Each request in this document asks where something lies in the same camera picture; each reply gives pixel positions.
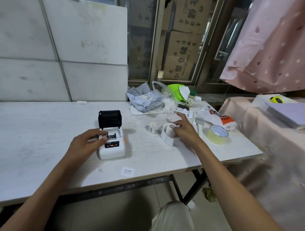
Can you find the person's left hand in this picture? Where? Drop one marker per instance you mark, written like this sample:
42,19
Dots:
81,148

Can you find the person's right hand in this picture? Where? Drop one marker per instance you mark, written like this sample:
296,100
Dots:
189,134

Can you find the person's left thumb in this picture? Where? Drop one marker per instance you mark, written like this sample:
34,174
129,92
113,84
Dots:
100,140

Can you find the person's right thumb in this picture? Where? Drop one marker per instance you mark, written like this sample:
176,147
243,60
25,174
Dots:
177,127

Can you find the large white label roll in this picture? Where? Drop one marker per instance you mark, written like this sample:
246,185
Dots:
168,134

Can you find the white label printer black lid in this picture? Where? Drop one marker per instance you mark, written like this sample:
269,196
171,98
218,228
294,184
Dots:
112,148

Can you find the person's left forearm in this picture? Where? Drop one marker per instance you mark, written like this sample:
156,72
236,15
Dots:
35,197

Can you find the person's right forearm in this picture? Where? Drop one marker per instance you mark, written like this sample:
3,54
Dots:
228,188

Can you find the white printed paper slip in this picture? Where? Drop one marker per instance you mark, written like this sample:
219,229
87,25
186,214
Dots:
187,113

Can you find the small black object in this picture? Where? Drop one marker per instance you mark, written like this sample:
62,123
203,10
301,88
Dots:
183,106

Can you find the white paper strip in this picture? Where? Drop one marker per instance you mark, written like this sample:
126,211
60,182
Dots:
199,127

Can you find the clear plastic bag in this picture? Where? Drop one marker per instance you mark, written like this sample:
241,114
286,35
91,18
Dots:
169,104

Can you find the small white label roll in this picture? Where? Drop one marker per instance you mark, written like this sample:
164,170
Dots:
152,128

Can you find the small bottle green cap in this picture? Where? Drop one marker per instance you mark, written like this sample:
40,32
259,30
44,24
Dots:
190,100

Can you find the white crumpled tissue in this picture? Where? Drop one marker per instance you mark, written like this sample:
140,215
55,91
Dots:
184,91

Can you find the green plastic bag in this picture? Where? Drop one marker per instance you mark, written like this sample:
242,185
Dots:
175,90

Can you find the yellow tape roll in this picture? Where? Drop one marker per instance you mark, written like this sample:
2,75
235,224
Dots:
215,138

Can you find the white printed sticker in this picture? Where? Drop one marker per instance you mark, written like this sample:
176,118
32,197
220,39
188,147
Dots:
127,171

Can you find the grey plastic mailer bag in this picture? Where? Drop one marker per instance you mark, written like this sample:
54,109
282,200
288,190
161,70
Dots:
145,101

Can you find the small white block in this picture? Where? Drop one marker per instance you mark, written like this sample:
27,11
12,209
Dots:
81,102

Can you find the white orange printed packet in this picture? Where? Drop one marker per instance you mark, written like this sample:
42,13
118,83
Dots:
222,119

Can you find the small clear bottle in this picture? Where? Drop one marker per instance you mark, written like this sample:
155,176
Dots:
160,75

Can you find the brown cardboard box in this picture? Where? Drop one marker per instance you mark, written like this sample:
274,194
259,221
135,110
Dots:
181,57
190,16

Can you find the green crumpled wrapper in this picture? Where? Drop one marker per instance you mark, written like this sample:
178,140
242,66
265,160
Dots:
209,194

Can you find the white flat box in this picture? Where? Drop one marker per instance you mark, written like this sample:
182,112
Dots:
261,101

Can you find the person's light trousers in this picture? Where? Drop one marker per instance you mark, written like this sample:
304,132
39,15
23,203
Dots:
171,217

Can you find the yellow tape measure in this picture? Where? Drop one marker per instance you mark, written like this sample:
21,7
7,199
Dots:
276,99

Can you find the pale pink tablecloth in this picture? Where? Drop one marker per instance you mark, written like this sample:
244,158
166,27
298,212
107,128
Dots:
274,166

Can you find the lilac flat board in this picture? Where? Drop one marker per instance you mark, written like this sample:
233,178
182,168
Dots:
288,114

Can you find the black metal table frame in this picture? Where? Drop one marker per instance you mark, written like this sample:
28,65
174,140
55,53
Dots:
133,185

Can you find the metal window frame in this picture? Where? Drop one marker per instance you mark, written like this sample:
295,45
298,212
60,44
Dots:
154,47

